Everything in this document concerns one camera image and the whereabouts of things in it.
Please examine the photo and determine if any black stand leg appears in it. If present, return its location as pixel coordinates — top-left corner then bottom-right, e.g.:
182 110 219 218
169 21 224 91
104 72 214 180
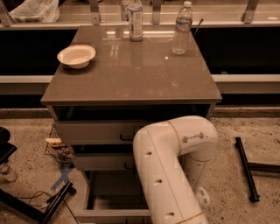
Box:
234 137 280 203
0 182 76 224

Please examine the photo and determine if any plastic bottle on floor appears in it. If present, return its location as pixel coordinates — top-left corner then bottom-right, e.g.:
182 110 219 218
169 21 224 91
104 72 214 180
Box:
0 163 18 182

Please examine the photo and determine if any black stand leg left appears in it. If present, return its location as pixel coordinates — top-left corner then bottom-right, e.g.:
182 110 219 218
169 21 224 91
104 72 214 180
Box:
0 182 76 224

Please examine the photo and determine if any labelled drink bottle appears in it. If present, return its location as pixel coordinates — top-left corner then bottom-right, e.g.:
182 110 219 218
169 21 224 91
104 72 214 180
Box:
128 0 143 41

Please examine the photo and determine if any grey bottom drawer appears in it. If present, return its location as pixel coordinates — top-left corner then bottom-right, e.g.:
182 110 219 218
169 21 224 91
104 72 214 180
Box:
75 170 152 224

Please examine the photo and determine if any blue tape cross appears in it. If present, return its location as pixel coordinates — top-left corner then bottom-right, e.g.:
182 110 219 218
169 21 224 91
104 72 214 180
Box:
51 164 74 191

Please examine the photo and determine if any grey drawer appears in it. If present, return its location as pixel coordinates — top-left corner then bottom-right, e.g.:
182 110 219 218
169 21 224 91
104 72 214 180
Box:
53 118 212 145
71 153 135 171
75 170 152 224

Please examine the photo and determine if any clear water bottle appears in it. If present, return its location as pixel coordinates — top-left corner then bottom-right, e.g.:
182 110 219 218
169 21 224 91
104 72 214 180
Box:
171 1 193 55

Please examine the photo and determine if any grey middle drawer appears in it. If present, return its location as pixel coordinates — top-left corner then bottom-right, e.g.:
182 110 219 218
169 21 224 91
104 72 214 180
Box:
71 153 135 171

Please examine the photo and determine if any grey drawer cabinet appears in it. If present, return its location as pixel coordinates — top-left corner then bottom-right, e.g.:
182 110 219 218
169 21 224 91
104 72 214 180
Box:
40 24 222 176

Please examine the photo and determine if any black floor cable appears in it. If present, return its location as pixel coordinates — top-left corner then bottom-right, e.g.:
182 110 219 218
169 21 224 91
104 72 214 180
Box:
15 190 80 224

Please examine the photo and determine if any white paper bowl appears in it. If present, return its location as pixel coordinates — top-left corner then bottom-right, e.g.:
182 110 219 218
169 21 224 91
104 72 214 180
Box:
57 45 95 69

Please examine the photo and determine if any white cup behind bottle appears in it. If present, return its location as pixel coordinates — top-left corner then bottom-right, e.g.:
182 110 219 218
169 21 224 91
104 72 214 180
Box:
121 0 130 21

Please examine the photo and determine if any grey top drawer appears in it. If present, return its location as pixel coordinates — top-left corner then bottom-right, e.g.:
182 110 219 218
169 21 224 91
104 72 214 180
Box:
53 118 212 145

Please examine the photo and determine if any black stand leg right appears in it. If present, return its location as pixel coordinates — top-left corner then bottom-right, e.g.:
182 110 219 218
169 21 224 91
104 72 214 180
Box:
234 137 280 203

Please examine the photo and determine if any wire basket with snacks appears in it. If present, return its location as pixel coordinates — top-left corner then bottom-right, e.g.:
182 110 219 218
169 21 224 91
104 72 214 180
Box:
45 128 72 165

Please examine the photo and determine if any white plastic bag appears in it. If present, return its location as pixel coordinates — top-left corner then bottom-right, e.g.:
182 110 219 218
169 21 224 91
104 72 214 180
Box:
9 0 60 23

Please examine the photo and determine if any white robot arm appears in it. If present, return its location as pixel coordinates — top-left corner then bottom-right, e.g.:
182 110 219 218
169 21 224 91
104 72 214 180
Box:
133 115 218 224

